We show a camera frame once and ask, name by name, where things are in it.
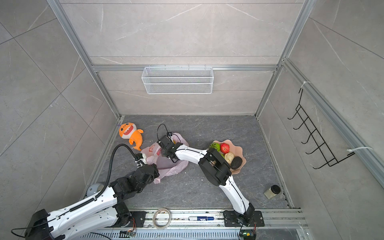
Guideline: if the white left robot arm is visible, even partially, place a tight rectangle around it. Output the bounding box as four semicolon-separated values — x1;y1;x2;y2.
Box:
23;164;160;240

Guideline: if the pink scalloped plastic bowl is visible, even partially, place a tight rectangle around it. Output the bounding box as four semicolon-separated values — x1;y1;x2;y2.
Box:
213;140;247;175

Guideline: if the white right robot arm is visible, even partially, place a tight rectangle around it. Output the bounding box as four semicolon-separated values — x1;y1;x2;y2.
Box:
157;135;255;227

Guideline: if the black wire hook rack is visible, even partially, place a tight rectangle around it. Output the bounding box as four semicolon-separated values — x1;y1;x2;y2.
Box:
287;89;355;170

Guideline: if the blue marker pen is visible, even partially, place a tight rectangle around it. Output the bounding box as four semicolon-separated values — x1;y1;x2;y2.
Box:
189;216;215;222

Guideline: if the white wire mesh basket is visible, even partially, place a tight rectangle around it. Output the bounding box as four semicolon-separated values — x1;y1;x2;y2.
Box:
142;67;214;95

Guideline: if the green fake custard apple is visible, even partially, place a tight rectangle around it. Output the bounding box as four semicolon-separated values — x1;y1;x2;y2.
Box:
210;143;221;152

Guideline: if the pink plastic bag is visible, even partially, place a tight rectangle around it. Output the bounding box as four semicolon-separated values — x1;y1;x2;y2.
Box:
141;143;189;184

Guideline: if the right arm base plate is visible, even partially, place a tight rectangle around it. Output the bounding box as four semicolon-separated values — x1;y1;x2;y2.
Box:
223;211;265;227

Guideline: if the orange shark plush toy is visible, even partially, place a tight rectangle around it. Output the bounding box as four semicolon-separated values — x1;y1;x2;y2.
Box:
119;123;144;151

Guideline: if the small jar with black lid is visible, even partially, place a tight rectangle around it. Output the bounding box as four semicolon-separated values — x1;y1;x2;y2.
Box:
264;185;281;200

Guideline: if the red fake fruit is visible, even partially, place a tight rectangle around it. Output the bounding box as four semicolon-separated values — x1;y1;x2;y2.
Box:
220;143;230;154

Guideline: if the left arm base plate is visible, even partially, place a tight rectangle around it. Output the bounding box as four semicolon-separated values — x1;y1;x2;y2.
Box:
120;211;147;229

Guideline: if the roll of clear tape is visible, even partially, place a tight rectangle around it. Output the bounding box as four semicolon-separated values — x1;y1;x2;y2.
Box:
152;208;172;230

